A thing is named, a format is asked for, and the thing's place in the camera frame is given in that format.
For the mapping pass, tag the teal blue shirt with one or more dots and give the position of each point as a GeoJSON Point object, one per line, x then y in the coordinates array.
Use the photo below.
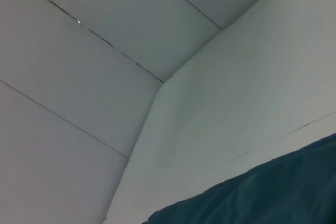
{"type": "Point", "coordinates": [262, 195]}

